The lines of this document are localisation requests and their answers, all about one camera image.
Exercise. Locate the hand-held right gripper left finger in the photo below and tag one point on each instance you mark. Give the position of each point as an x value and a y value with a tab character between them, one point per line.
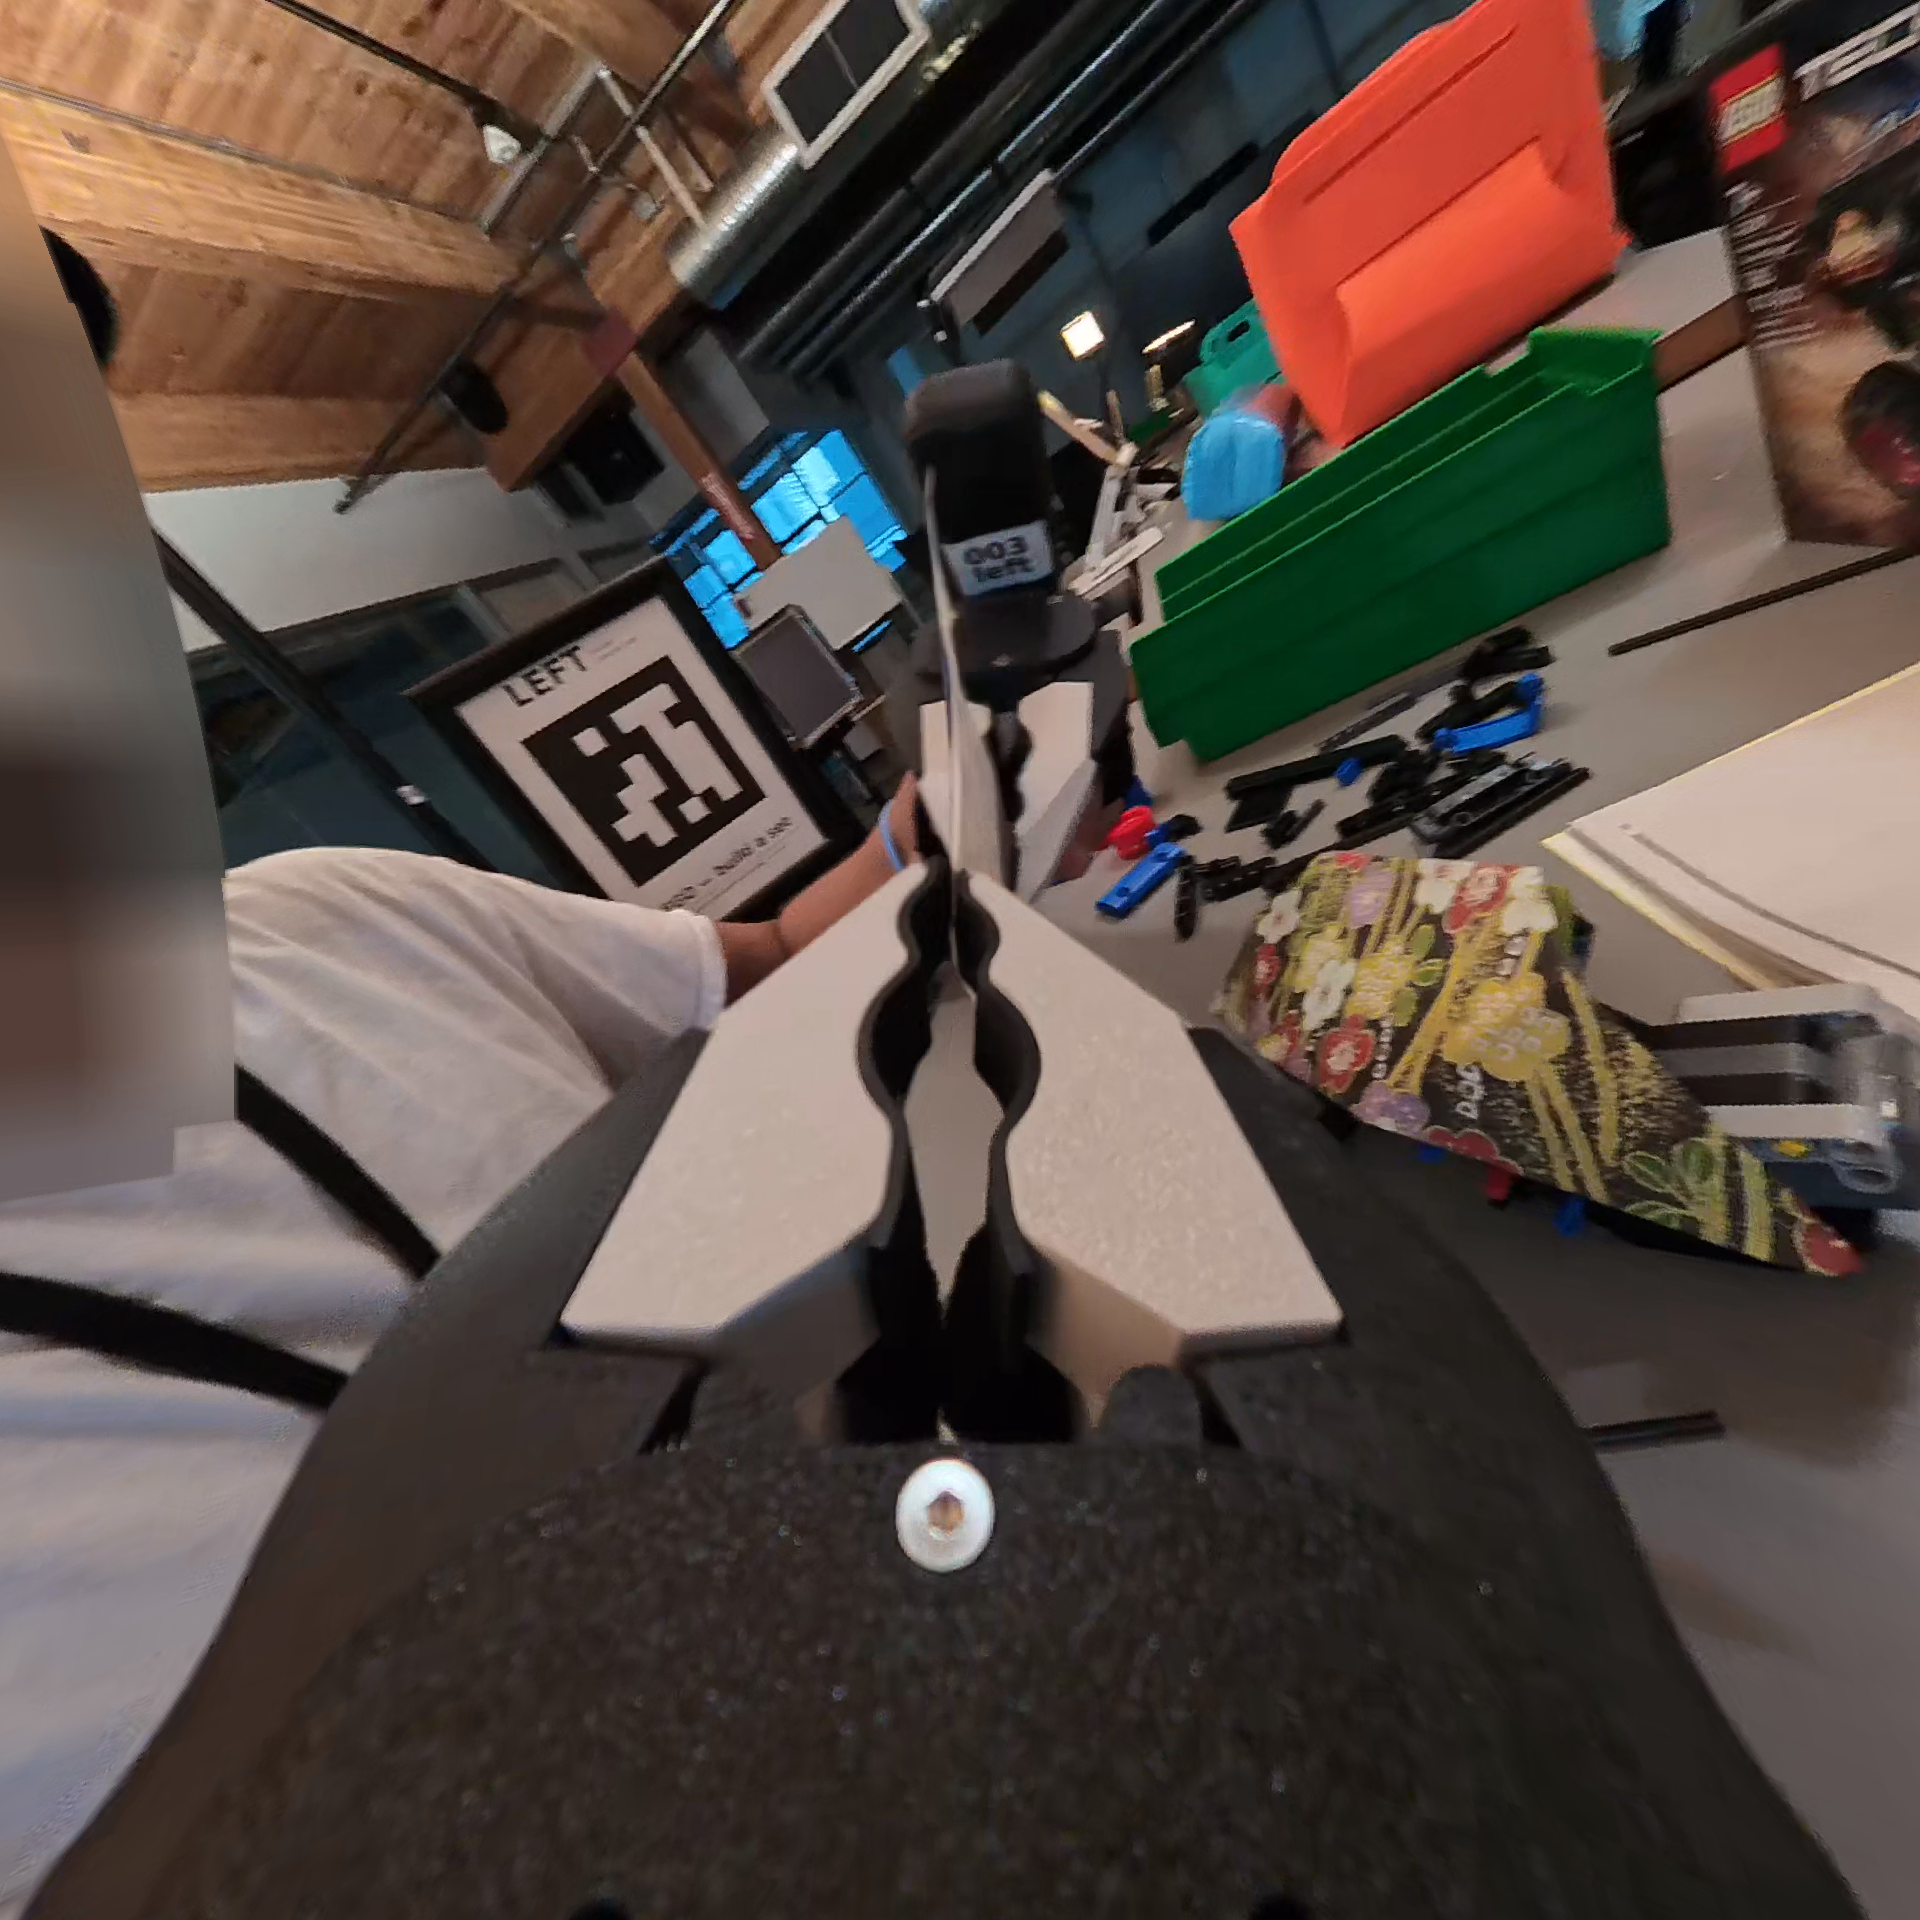
751	1170

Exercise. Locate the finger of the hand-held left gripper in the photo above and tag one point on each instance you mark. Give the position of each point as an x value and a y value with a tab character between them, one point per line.
973	790
1061	780

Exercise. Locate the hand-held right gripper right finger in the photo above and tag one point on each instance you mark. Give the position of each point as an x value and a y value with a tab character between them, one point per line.
1155	1185

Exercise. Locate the person's left forearm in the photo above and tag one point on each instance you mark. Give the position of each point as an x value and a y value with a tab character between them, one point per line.
819	914

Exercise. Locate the printed toy set box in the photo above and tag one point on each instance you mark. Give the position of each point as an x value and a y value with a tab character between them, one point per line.
1830	300

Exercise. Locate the red small brick piece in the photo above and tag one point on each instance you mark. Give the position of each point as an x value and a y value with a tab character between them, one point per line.
1133	830

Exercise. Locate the blue wristband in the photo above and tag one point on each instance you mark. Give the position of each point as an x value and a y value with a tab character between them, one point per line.
894	836

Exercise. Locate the grey computer monitor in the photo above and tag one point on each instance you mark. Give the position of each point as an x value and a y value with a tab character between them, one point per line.
799	676

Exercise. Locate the blue plastic bag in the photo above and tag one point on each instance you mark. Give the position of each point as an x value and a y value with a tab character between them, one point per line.
1233	457

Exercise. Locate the green crate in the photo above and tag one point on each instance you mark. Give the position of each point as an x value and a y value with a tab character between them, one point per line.
1233	347

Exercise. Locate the framed marker sign board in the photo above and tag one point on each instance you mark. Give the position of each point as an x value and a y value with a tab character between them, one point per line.
646	750

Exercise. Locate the floral patterned black cloth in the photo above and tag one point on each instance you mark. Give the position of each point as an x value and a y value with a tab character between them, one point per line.
1470	1020

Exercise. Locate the pile of black beam pieces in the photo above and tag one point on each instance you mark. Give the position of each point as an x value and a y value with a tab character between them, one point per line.
1440	802

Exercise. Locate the green plastic bin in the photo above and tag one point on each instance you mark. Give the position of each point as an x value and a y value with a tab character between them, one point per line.
1425	570

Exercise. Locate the blue curved beam piece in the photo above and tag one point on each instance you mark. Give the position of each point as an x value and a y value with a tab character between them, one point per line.
1494	720

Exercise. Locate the orange storage bin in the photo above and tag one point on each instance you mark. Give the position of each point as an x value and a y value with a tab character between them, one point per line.
1425	194

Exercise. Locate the short black axle rod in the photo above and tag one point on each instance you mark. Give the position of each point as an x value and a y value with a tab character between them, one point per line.
1651	1429

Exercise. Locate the grey and blue brick assembly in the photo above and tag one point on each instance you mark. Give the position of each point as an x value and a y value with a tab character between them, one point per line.
1800	1080

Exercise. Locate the white instruction booklet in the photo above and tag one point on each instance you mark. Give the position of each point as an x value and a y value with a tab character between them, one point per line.
1770	838

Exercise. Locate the long black axle rod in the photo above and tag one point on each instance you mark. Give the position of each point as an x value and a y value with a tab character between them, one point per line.
1755	603

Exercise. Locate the silver air duct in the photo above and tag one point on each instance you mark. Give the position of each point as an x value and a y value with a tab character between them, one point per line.
744	211

